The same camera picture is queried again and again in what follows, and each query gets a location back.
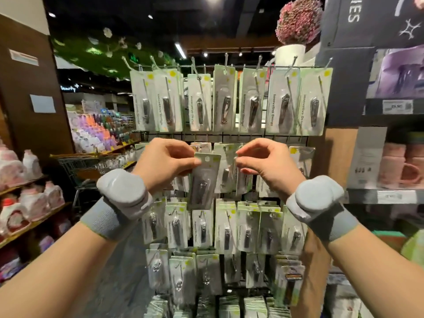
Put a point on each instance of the person's left hand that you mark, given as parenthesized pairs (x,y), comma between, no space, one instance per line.
(162,162)

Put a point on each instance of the person's right hand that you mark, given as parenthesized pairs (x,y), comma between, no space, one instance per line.
(271,165)

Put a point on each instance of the white carded nail clipper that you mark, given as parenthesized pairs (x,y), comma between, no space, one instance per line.
(204,185)

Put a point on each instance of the person's right forearm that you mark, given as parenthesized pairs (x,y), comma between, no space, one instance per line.
(384,275)

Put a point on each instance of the person's left forearm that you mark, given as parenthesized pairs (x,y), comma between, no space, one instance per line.
(46,275)

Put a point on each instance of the empty silver shopping cart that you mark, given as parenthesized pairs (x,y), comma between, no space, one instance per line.
(86,172)

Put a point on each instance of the large white product box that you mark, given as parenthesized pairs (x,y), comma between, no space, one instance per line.
(366,155)

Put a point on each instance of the grey kitchenware shelf unit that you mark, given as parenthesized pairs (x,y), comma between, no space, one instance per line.
(391,106)

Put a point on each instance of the wooden detergent shelf unit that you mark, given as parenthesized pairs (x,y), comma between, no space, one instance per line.
(33,218)

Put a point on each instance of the grey wrist tracker band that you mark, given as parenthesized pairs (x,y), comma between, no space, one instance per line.
(122,192)
(318,198)

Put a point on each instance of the row of pastel laundry bottles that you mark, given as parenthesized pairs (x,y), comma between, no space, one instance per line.
(99,129)

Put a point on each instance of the green hanging ceiling decor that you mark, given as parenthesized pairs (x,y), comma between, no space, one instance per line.
(99,53)

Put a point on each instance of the teal orange box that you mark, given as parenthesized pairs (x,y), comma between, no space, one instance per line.
(389,240)

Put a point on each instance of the pink flowers in white pot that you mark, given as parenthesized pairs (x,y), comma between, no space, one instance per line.
(299,20)

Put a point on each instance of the wooden pillar panel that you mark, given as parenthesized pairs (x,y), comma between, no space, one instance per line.
(33,76)

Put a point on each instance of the purple boxed appliance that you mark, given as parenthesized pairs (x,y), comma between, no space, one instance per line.
(397,73)

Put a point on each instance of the green white box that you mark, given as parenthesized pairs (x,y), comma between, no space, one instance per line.
(414,248)

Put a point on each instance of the dark hanging aisle sign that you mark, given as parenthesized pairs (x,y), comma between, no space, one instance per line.
(371,20)

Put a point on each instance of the wooden post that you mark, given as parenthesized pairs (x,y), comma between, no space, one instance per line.
(338,155)

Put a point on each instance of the wooden ceiling frame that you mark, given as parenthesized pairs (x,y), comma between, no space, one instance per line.
(225,41)

